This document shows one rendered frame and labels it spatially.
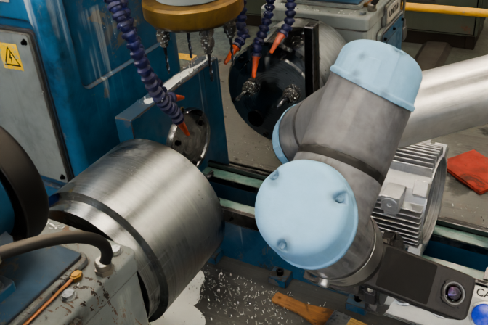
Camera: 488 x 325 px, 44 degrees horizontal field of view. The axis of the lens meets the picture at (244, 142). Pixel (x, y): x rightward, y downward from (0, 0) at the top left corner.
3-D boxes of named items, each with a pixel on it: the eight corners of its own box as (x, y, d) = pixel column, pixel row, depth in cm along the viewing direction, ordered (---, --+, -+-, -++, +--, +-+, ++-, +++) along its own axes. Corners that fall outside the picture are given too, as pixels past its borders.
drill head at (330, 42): (213, 149, 140) (201, 51, 127) (289, 78, 170) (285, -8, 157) (311, 173, 129) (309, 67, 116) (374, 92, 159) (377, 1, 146)
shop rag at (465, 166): (435, 164, 148) (436, 160, 148) (473, 150, 152) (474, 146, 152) (479, 195, 137) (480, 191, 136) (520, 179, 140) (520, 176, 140)
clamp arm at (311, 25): (303, 141, 125) (300, 25, 112) (309, 135, 127) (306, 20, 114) (319, 145, 123) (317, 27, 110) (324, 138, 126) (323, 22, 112)
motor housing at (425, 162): (305, 245, 109) (302, 157, 99) (343, 188, 123) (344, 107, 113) (415, 278, 100) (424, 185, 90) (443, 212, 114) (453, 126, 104)
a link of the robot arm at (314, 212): (369, 163, 43) (325, 276, 41) (393, 204, 52) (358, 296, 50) (274, 133, 46) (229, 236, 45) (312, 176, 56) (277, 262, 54)
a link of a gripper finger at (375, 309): (382, 276, 71) (368, 262, 63) (397, 280, 70) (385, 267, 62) (371, 315, 69) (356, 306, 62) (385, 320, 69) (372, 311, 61)
